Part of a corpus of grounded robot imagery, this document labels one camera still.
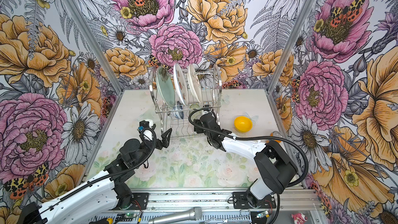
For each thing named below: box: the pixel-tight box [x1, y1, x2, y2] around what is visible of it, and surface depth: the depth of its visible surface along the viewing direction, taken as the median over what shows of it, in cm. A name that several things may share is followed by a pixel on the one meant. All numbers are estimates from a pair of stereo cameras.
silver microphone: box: [148, 206, 203, 224], surface depth 70 cm
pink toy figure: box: [291, 212, 308, 224], surface depth 69 cm
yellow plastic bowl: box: [233, 116, 253, 133], surface depth 101 cm
